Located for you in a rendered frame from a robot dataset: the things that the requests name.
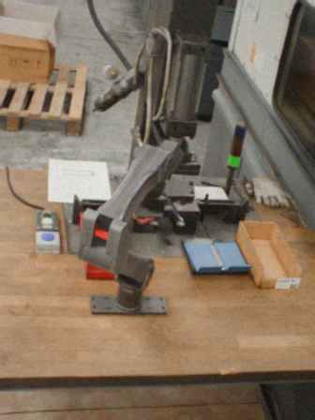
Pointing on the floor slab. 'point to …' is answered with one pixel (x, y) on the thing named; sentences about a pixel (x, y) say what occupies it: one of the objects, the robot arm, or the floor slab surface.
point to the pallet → (44, 98)
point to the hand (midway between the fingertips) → (142, 216)
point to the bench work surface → (143, 328)
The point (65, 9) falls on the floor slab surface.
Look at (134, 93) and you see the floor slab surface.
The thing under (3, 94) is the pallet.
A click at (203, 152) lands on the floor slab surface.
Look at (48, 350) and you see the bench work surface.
